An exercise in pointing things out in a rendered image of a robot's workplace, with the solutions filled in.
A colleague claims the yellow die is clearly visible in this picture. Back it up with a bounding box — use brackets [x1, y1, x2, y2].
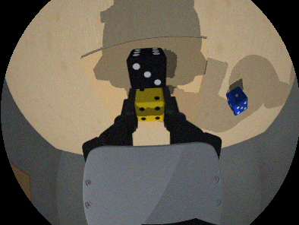
[134, 87, 165, 122]

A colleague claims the blue die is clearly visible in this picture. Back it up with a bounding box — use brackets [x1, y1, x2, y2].
[226, 87, 247, 116]

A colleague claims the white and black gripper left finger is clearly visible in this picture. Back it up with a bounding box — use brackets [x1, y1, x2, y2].
[82, 88, 138, 163]

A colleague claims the black die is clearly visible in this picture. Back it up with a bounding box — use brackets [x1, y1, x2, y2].
[127, 48, 167, 89]

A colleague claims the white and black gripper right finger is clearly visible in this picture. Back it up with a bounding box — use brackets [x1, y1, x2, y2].
[162, 86, 222, 158]

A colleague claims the tan flat mat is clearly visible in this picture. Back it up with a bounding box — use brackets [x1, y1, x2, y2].
[80, 36, 208, 123]

